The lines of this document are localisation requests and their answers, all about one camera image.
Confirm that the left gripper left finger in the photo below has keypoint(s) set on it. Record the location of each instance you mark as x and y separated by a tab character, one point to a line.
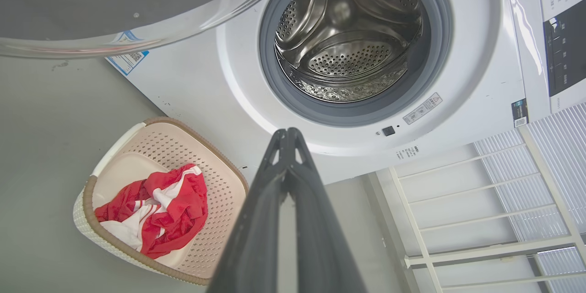
256	238

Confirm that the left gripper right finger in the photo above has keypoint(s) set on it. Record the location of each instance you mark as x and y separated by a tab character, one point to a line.
320	247

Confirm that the round black glass washer door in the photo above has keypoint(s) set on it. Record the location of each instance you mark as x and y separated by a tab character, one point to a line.
137	9

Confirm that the white front-load washing machine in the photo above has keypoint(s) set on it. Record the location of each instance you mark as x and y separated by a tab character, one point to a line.
458	32

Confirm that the beige perforated laundry basket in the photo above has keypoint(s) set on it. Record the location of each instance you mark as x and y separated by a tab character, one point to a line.
219	183

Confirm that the red and white garment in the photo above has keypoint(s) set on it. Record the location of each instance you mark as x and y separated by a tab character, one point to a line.
178	210

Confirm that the small printed text sticker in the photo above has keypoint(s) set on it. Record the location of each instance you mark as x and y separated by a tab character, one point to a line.
407	152

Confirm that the white warning triangle sticker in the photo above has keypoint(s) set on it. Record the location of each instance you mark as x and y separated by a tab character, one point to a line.
423	108

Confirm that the perforated steel washer drum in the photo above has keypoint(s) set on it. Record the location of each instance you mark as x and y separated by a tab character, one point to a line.
348	55

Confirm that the blue energy label sticker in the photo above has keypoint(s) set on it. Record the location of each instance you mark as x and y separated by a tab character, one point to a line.
128	60

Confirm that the small dark QR sticker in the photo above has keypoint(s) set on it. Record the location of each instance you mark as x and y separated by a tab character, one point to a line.
520	113

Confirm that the black washer control panel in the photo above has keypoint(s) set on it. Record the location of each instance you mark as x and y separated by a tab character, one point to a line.
567	50

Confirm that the white metal frame rack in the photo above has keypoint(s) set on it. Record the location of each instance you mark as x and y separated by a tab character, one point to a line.
480	251

